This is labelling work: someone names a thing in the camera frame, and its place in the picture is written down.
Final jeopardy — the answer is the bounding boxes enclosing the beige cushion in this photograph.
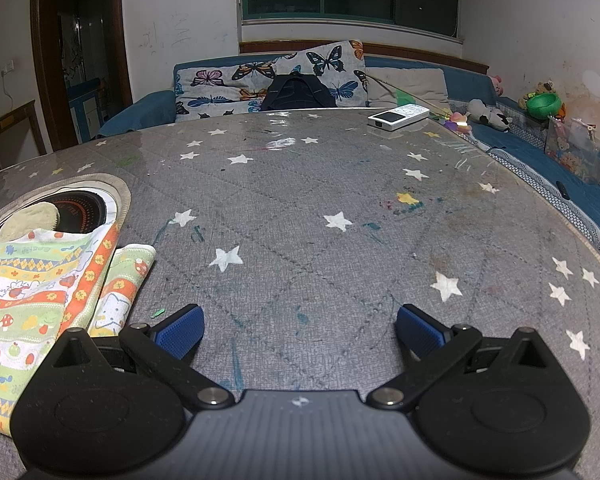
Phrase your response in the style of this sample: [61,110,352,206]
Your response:
[367,66,451,112]

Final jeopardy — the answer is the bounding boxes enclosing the green plastic bowl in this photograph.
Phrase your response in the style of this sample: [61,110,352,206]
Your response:
[526,92,565,120]

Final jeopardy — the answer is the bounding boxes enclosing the butterfly print cushion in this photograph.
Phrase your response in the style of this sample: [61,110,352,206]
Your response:
[175,61,282,122]
[275,40,369,109]

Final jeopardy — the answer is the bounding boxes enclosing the dark wooden door frame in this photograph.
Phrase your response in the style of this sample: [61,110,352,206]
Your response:
[30,0,134,152]

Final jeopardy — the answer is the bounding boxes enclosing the white flat handheld device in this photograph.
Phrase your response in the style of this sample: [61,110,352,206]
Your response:
[368,104,431,132]

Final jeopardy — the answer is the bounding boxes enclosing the dark wooden side table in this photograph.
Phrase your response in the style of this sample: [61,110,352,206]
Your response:
[0,100,49,179]

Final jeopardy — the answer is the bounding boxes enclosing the black backpack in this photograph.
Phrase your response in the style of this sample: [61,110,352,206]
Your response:
[260,74,337,111]

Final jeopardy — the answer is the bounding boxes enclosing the black and white plush toy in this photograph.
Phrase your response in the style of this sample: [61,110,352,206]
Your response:
[467,99,514,134]

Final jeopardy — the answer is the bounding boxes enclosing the clear bear print pouch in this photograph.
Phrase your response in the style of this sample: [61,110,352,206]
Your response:
[545,116,600,185]

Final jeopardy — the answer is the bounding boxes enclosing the small colourful toys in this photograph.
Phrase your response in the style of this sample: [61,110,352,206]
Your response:
[442,111,474,134]

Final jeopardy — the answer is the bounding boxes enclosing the round built-in hotplate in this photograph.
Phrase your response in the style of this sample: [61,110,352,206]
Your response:
[0,173,132,241]

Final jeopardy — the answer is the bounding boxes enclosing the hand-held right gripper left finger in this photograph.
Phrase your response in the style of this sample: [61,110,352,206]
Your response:
[40,302,236,411]

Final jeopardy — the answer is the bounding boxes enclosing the blue cabinet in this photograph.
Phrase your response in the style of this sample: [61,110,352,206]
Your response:
[69,77,104,145]

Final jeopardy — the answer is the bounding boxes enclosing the striped cartoon print child's shirt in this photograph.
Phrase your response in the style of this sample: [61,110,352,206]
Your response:
[0,202,157,433]

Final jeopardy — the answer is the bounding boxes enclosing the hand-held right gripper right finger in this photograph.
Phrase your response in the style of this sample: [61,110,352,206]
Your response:
[367,302,563,411]

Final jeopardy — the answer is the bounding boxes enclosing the grey star print tablecloth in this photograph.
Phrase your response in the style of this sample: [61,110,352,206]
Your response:
[0,107,600,480]

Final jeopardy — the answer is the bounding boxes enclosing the small brown plush toy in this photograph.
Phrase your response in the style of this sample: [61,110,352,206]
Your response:
[519,80,557,110]

